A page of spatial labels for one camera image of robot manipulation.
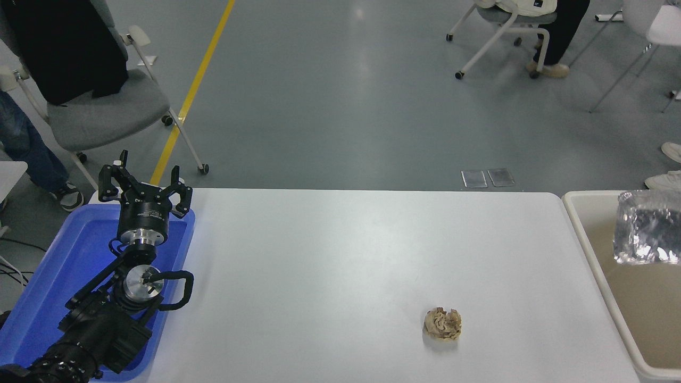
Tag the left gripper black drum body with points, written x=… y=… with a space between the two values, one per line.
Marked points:
x=144 y=215

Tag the silver foil tray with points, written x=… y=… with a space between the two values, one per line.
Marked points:
x=646 y=229

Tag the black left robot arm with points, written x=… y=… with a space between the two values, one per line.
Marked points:
x=101 y=332

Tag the silver floor plate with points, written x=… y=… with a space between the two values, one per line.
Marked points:
x=474 y=179
x=501 y=177

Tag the grey office chair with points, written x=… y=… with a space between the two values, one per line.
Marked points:
x=101 y=117

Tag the blue plastic tray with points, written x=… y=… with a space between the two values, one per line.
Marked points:
x=58 y=266

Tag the small white table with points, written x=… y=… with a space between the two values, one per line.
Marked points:
x=9 y=175

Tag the black jacket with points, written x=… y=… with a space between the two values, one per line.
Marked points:
x=64 y=48

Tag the crumpled tan paper ball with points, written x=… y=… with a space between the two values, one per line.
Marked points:
x=442 y=324

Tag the white office chair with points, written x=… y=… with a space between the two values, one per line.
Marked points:
x=503 y=21

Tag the large pale bin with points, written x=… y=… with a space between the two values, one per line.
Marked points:
x=644 y=303

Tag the white chair with thin legs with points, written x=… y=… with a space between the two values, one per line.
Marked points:
x=665 y=24

